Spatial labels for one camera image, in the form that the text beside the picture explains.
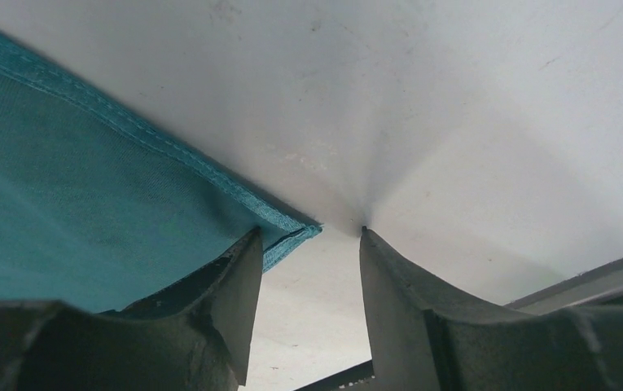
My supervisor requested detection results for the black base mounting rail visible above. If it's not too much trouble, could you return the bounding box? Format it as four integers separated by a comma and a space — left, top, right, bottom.
297, 360, 375, 391

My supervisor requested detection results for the teal cloth napkin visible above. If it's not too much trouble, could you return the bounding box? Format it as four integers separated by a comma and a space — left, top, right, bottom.
0, 33, 321, 312

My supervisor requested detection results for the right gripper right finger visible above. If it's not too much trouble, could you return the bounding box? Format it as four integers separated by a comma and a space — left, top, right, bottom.
360, 229, 623, 390

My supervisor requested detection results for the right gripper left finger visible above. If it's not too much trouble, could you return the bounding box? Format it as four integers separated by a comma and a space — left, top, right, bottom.
0, 229, 263, 390

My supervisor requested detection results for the aluminium frame extrusion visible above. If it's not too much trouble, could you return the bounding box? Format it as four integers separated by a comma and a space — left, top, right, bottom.
506, 258, 623, 314

